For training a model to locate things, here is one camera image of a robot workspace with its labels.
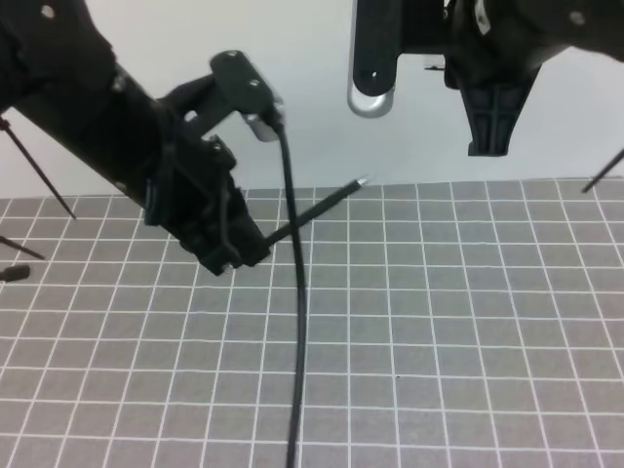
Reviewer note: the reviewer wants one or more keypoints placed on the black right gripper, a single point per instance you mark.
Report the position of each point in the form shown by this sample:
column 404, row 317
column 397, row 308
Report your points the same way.
column 484, row 41

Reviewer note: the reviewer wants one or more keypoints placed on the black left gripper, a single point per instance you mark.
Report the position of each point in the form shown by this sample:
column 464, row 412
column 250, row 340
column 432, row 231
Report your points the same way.
column 190, row 191

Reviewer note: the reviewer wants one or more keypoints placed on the black pen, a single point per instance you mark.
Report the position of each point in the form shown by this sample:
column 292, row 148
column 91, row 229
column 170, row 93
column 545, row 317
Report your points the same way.
column 316, row 210

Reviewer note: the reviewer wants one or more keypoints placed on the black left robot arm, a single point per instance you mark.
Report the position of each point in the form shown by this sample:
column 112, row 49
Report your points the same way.
column 60, row 73

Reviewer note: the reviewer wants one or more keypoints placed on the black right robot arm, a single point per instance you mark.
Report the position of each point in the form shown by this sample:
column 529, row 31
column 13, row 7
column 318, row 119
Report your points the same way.
column 593, row 26

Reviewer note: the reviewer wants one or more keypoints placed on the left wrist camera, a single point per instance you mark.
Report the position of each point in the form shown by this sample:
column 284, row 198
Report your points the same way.
column 247, row 92

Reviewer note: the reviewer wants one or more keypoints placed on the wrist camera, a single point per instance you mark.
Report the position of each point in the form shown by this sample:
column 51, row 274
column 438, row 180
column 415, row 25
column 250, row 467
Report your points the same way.
column 374, row 50
column 247, row 92

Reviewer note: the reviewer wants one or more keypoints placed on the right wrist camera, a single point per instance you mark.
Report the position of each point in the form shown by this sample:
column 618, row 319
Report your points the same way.
column 374, row 50

